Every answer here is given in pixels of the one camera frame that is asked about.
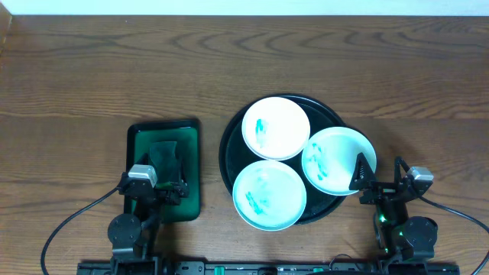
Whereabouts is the light green plate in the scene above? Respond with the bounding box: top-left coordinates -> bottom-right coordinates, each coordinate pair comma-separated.
301,127 -> 377,196
232,160 -> 307,231

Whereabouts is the green sponge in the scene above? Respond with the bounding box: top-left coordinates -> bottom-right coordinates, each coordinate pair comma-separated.
149,141 -> 180,184

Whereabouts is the white plate with green smear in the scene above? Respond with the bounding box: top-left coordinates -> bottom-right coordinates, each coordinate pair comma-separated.
241,96 -> 311,161

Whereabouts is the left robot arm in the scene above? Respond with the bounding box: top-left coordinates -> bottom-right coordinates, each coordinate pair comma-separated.
108,172 -> 189,275

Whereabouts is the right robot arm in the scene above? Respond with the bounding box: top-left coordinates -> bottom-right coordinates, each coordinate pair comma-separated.
349,153 -> 438,274

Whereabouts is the green rectangular tray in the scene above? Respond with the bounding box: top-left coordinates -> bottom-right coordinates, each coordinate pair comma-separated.
126,118 -> 200,223

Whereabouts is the light green plate front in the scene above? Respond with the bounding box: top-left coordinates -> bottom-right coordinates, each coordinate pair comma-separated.
232,160 -> 307,231

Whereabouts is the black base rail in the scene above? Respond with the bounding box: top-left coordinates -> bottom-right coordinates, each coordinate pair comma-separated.
76,261 -> 460,275

